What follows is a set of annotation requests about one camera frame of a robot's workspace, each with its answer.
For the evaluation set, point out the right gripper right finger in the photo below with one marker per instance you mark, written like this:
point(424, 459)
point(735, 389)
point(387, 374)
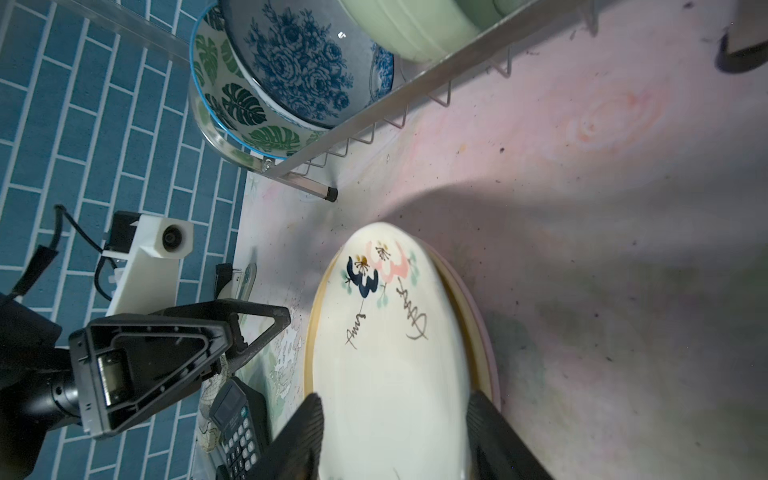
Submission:
point(497, 452)

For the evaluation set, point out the white cloth rag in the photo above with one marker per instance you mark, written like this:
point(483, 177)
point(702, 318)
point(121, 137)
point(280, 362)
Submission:
point(207, 434)

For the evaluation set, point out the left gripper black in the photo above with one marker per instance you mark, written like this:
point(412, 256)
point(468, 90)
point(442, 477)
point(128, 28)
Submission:
point(118, 371)

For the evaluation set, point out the yellow plate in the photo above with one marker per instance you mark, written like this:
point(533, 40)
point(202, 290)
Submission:
point(313, 326)

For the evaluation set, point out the blue floral white bowl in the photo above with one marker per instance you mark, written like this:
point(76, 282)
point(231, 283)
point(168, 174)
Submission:
point(310, 57)

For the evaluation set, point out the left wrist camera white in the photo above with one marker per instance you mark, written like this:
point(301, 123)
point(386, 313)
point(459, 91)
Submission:
point(152, 249)

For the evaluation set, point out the pink plate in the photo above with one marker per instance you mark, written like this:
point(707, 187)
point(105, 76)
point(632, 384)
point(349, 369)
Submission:
point(482, 365)

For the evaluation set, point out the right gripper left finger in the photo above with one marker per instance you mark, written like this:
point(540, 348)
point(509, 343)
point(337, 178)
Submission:
point(296, 451)

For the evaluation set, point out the black calculator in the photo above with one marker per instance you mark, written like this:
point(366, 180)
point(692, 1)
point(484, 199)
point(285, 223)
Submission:
point(240, 415)

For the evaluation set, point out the steel two-tier dish rack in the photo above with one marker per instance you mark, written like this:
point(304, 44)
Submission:
point(746, 31)

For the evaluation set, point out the grey black stapler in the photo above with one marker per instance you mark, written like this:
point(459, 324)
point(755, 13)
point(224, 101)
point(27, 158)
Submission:
point(231, 283)

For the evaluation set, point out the green leaf pattern bowl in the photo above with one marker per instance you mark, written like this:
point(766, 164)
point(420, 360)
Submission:
point(231, 102)

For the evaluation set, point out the white plate with painted design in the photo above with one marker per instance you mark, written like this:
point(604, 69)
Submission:
point(386, 356)

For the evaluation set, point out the light green bowl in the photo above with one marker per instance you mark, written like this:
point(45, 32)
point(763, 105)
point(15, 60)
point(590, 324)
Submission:
point(426, 30)

